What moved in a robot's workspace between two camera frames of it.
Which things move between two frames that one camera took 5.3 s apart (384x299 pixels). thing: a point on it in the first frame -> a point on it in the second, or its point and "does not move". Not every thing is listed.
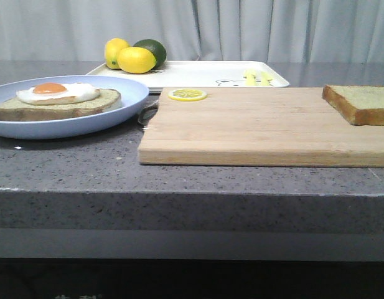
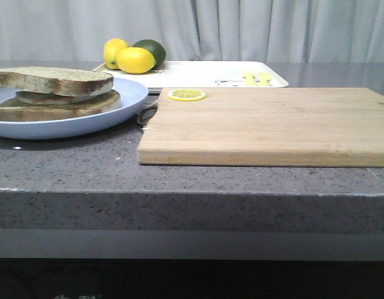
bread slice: (361, 104) -> (68, 81)
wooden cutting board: (327, 127) does not move
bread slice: (18, 110) does not move
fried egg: (48, 93) does not move
